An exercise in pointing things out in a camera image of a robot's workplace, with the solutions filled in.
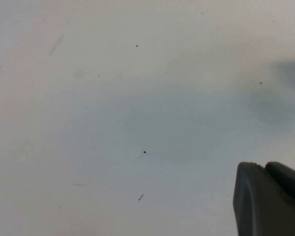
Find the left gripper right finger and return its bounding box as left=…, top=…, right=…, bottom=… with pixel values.
left=264, top=161, right=295, bottom=211

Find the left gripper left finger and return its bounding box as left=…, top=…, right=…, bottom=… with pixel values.
left=232, top=161, right=295, bottom=236

